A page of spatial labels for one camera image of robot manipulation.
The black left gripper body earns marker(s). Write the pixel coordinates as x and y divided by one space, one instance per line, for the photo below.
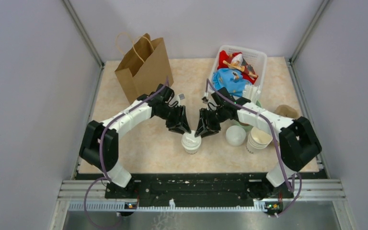
171 115

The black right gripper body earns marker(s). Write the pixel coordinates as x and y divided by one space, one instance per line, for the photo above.
212 119

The white cup lid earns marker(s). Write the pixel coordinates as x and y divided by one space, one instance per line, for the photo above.
189 139

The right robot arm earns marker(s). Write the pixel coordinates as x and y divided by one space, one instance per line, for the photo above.
295 140

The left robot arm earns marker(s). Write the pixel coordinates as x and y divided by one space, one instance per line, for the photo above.
100 142

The stack of white lids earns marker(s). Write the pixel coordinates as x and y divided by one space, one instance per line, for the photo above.
235 136

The green straw holder cup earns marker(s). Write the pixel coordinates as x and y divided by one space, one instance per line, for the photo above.
246 127

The blue snack packet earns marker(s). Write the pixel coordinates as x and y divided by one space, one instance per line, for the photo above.
231 79

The stack of paper cups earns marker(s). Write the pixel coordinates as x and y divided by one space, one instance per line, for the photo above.
257 140

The brown paper bag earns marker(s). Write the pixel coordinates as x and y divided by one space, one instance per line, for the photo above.
143 67

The red snack packet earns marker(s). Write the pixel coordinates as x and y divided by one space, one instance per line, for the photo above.
237 62

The brown cardboard cup carrier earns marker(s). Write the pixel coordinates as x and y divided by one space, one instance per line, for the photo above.
287 111

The white plastic basket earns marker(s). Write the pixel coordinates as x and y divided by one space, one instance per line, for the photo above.
255 58

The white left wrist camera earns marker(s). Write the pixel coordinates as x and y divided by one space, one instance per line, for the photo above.
180 97

